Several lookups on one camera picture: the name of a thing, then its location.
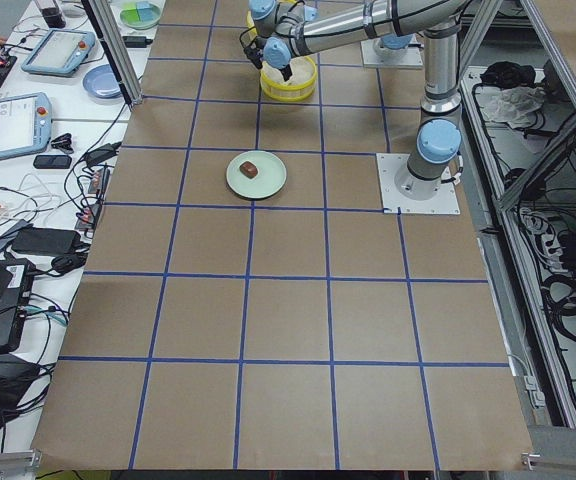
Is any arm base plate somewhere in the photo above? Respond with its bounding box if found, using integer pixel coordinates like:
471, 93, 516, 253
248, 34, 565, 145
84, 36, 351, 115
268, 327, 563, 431
376, 153, 460, 215
361, 39, 423, 70

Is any blue teach pendant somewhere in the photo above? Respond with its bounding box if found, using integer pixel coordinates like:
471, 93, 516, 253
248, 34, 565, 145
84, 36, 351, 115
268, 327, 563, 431
0, 92, 52, 160
21, 29, 97, 77

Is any black power adapter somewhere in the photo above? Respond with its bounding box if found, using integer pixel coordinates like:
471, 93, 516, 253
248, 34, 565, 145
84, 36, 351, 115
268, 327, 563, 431
11, 227, 81, 256

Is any blue plate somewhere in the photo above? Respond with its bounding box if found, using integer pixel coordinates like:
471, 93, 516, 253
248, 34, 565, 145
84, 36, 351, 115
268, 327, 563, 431
82, 64, 122, 99

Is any crumpled white cloth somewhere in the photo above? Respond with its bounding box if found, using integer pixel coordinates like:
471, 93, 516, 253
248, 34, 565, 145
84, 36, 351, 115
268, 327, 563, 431
482, 86, 547, 129

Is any green plate with blocks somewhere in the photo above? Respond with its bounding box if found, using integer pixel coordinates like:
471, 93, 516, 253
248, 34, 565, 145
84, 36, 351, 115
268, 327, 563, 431
119, 1, 162, 30

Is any pale green plate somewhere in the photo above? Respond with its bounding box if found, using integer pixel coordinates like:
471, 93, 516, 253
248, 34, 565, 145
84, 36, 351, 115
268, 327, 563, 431
226, 150, 287, 200

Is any black phone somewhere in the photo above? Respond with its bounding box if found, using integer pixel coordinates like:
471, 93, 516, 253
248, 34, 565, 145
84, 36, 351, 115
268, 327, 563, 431
33, 154, 72, 170

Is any aluminium frame post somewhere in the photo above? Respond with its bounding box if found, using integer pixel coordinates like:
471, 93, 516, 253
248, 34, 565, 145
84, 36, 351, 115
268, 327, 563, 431
82, 0, 143, 109

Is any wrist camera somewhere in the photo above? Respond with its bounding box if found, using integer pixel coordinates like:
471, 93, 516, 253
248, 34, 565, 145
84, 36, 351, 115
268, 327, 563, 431
243, 45, 263, 70

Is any brown bun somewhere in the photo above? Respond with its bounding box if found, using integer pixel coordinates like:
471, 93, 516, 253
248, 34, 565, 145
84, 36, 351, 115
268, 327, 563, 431
239, 161, 259, 179

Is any blue teach pendant near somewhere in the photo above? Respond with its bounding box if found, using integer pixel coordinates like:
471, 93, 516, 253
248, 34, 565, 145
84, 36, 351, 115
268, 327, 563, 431
0, 92, 52, 160

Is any black small adapter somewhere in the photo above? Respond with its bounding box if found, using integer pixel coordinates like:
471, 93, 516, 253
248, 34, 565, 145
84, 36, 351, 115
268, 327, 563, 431
122, 35, 153, 48

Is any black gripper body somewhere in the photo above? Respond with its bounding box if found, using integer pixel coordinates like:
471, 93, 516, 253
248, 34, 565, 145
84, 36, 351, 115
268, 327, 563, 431
279, 64, 293, 80

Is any dark drink container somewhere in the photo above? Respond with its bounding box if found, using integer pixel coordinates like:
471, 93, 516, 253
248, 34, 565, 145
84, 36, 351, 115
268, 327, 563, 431
34, 0, 66, 29

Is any blue teach pendant far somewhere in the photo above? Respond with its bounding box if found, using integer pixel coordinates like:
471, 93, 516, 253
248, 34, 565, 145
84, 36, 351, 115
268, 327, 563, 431
21, 29, 97, 77

